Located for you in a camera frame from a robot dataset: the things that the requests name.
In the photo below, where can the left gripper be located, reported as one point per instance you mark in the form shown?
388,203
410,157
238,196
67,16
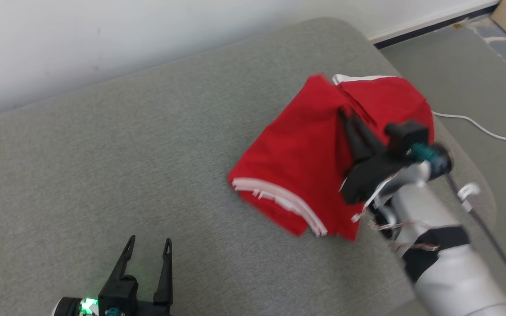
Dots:
152,309

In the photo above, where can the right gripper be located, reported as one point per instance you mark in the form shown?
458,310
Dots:
371,177

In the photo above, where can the red and white shirt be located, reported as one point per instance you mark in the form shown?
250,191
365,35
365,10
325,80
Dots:
297,158

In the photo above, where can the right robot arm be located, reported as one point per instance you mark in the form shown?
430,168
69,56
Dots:
437,245

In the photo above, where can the grey fabric sofa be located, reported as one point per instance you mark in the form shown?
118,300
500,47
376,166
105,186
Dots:
125,166

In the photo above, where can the white and black baseboard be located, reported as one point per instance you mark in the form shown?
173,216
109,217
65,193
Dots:
428,24

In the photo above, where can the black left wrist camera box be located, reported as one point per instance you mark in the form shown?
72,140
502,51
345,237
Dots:
117,296

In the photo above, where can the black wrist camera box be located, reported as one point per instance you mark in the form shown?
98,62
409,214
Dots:
406,136
117,296

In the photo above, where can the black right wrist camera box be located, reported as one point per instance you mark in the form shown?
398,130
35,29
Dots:
406,136

